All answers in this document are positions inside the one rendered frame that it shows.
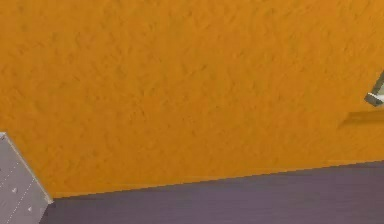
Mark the grey chest of drawers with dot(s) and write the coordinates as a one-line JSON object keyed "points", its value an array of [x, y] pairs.
{"points": [[18, 186]]}

